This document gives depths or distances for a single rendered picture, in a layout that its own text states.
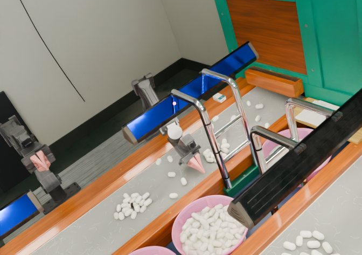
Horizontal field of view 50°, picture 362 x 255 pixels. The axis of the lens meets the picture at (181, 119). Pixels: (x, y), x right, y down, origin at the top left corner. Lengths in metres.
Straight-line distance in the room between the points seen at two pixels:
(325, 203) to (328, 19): 0.65
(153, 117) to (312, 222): 0.63
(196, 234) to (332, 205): 0.46
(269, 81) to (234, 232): 0.75
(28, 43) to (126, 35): 0.87
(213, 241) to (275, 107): 0.74
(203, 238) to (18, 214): 0.59
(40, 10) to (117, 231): 2.22
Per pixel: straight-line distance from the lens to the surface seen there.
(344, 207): 1.37
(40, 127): 3.55
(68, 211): 1.72
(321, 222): 1.34
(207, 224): 1.40
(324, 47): 1.61
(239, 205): 0.93
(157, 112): 1.38
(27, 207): 1.31
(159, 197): 1.58
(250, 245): 1.29
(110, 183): 1.72
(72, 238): 1.64
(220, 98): 1.91
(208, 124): 1.33
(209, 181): 1.51
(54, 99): 3.51
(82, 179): 2.01
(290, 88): 1.75
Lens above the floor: 1.78
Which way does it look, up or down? 32 degrees down
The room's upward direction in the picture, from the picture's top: 22 degrees counter-clockwise
